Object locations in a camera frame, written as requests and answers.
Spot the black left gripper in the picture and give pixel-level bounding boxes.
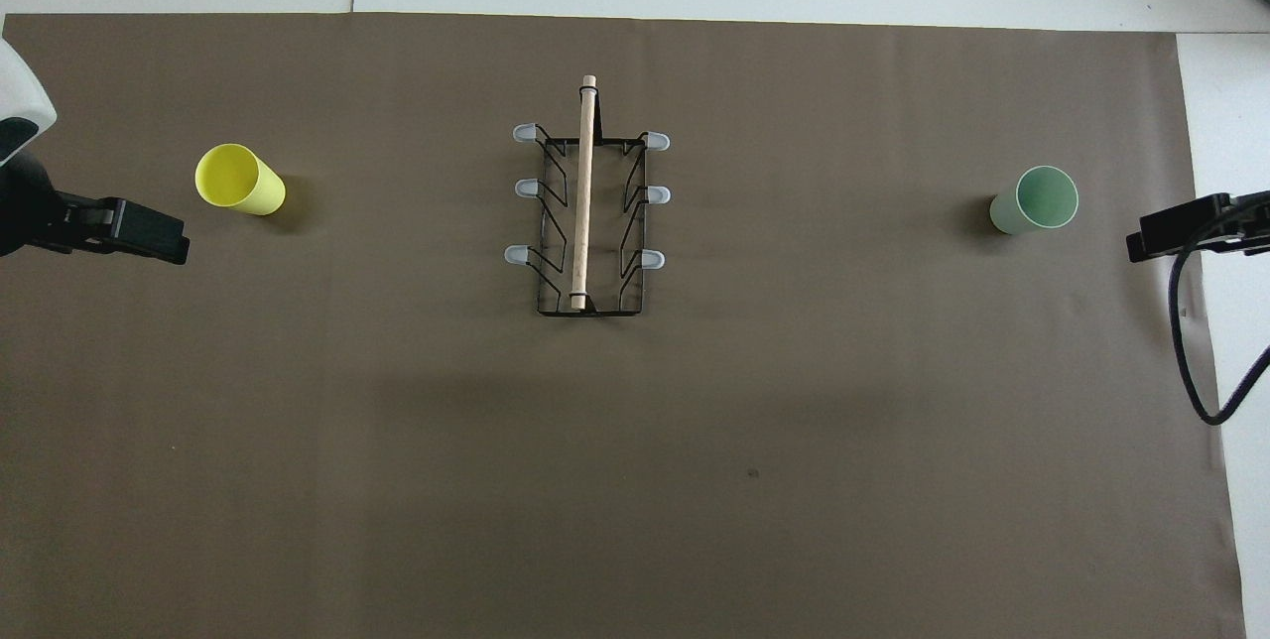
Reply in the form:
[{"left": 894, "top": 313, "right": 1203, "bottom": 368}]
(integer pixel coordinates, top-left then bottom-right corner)
[{"left": 0, "top": 152, "right": 64, "bottom": 259}]

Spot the yellow plastic cup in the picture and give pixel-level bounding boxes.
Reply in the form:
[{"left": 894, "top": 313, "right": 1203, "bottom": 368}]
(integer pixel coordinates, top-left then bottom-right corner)
[{"left": 193, "top": 143, "right": 288, "bottom": 218}]

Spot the pale green plastic cup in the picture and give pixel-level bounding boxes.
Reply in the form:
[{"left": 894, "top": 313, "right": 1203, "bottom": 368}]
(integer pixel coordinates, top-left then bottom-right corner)
[{"left": 988, "top": 164, "right": 1080, "bottom": 236}]

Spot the brown table mat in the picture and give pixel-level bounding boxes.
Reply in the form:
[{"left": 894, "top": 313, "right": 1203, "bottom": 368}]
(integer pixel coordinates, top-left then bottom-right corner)
[{"left": 0, "top": 11, "right": 1248, "bottom": 639}]

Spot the black wire cup rack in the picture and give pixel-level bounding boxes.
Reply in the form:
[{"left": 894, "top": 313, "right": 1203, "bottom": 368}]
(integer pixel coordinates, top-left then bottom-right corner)
[{"left": 503, "top": 73, "right": 673, "bottom": 319}]

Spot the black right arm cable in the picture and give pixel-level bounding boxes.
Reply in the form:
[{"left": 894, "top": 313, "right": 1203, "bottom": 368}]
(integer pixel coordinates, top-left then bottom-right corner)
[{"left": 1168, "top": 240, "right": 1270, "bottom": 428}]

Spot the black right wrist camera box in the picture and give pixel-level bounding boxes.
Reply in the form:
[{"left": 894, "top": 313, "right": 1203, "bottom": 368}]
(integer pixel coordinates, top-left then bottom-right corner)
[{"left": 1125, "top": 190, "right": 1270, "bottom": 266}]

